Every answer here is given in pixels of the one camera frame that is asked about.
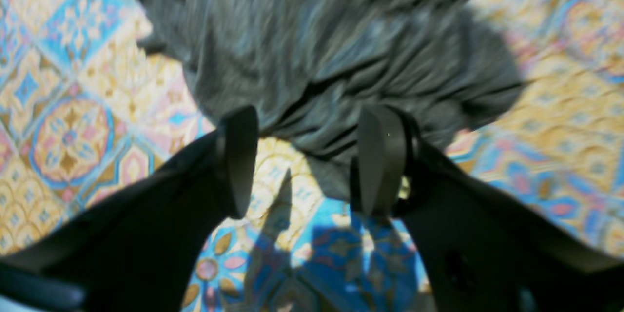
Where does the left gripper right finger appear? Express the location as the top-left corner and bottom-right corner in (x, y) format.
(357, 106), (624, 312)

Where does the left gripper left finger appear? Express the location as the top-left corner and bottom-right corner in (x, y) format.
(1, 107), (259, 312)

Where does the grey t-shirt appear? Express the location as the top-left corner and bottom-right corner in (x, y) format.
(137, 0), (524, 199)

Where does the patterned tablecloth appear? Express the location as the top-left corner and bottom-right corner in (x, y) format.
(0, 0), (623, 312)

